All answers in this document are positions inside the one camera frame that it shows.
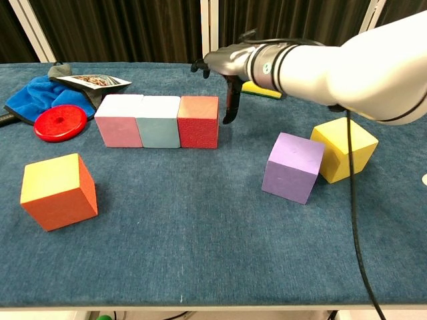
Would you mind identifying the pink cube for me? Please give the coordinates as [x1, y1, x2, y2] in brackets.
[94, 94, 144, 149]

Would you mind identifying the yellow cube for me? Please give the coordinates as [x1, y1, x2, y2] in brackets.
[310, 117, 380, 184]

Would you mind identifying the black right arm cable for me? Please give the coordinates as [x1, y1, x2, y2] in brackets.
[343, 108, 390, 320]

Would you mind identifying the blue fleece cloth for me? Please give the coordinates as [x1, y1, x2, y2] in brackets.
[3, 75, 97, 126]

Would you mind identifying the red plastic disc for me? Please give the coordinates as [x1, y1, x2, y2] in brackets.
[33, 104, 88, 143]

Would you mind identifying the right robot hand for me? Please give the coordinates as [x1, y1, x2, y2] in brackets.
[190, 29, 258, 125]

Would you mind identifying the grey fabric pouch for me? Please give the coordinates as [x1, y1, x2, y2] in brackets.
[47, 61, 74, 81]

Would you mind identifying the black pleated curtain panel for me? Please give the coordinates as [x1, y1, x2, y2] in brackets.
[25, 0, 203, 63]
[0, 0, 41, 64]
[376, 0, 427, 21]
[218, 0, 371, 64]

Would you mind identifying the blue fabric table mat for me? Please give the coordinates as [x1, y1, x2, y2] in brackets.
[0, 62, 427, 307]

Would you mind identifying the printed photo snack packet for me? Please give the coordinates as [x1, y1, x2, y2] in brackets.
[53, 73, 133, 90]

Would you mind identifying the red cube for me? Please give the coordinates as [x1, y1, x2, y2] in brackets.
[177, 95, 220, 149]

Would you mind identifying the yellow green sponge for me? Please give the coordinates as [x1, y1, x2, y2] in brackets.
[240, 81, 284, 100]

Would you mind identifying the light blue cube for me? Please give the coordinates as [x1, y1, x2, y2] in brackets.
[135, 95, 183, 149]

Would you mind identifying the orange cube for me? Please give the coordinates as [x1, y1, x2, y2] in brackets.
[19, 153, 99, 232]

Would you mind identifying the purple cube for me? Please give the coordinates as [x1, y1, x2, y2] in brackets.
[261, 132, 326, 205]

